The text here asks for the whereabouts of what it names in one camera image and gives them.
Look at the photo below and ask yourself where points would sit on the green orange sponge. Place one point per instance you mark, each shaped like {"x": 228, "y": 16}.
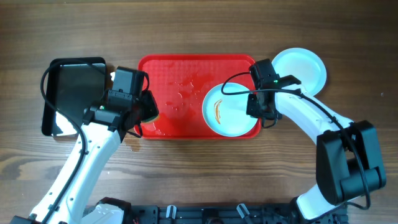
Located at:
{"x": 150, "y": 120}

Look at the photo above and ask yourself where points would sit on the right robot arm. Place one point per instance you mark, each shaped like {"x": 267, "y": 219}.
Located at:
{"x": 348, "y": 154}

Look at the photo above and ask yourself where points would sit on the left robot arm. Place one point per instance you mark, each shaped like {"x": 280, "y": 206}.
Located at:
{"x": 105, "y": 124}

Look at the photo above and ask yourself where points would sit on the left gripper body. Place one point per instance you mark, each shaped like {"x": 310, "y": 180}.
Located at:
{"x": 145, "y": 109}

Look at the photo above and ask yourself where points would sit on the red plastic tray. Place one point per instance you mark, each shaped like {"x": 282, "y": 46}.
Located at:
{"x": 179, "y": 84}

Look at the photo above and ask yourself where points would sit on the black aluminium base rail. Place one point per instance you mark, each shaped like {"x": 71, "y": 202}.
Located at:
{"x": 265, "y": 214}

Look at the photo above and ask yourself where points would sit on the black water tray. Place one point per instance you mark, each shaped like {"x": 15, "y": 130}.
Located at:
{"x": 69, "y": 86}

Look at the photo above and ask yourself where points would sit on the light blue plate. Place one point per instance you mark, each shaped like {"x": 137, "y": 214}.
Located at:
{"x": 226, "y": 114}
{"x": 304, "y": 65}

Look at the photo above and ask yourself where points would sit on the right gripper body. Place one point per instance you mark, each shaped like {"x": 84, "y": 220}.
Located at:
{"x": 252, "y": 106}

